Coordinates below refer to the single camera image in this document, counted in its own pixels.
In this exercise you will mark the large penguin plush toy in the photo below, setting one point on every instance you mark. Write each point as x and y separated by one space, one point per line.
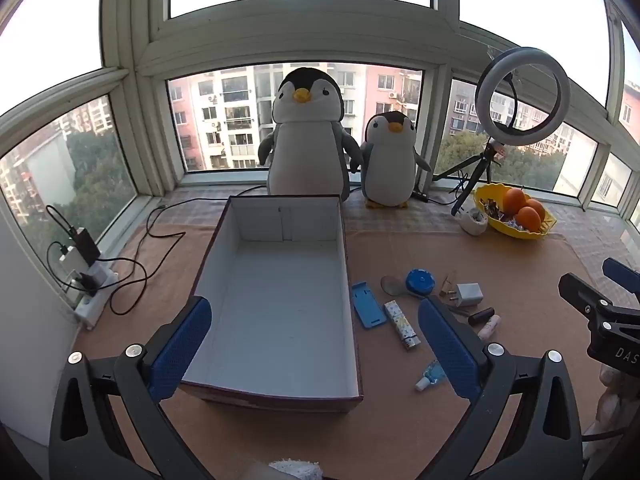
305 150

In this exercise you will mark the pale pink tube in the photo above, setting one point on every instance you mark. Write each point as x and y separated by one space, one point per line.
490 327

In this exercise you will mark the blue phone stand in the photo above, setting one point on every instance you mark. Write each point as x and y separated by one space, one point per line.
367 307

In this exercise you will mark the white fuzzy clothing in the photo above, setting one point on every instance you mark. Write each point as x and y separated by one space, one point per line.
297 469

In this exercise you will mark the small penguin plush toy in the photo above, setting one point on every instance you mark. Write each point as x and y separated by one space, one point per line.
390 165

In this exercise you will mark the blue round lid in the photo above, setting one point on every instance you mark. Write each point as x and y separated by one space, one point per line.
419 282

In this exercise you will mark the white round tape roll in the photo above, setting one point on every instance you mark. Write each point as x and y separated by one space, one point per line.
472 222

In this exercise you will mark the wooden clothespin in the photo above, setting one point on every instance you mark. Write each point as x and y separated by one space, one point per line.
448 284

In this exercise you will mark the white window frame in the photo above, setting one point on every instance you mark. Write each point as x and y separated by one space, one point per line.
140 35

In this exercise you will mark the grey spoon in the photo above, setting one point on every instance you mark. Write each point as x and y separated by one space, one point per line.
392 286

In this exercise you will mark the black power bank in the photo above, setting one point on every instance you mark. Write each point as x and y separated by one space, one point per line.
87 247

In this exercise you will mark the white patterned lighter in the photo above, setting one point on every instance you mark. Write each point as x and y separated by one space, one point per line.
400 325

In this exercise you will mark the white wall charger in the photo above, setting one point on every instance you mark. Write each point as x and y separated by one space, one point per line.
469 294

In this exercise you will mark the black lipstick tube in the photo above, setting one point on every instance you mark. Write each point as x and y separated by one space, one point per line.
481 316

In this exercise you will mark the brown felt mat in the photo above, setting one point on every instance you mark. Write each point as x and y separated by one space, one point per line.
400 435

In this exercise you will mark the white plug adapter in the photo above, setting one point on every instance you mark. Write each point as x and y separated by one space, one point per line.
99 276

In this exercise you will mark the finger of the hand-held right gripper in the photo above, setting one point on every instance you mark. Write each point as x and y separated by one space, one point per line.
580 291
622 272

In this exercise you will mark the white power bank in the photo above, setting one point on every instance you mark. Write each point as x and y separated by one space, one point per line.
70 262

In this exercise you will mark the white power strip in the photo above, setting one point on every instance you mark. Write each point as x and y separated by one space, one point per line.
95 305

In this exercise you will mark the orange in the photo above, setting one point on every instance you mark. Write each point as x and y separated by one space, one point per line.
536 207
528 218
513 200

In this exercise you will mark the pile of wrapped candies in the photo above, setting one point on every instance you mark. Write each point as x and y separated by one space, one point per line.
491 208

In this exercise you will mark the yellow fruit bowl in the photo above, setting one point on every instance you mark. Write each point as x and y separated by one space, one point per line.
510 232

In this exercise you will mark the white cardboard box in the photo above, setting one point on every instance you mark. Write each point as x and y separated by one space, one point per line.
280 300

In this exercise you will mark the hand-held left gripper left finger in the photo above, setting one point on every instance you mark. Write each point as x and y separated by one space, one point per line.
182 350

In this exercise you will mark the black plug charger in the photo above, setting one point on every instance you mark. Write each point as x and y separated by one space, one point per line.
89 284

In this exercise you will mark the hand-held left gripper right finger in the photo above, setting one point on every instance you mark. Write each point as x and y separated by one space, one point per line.
447 345

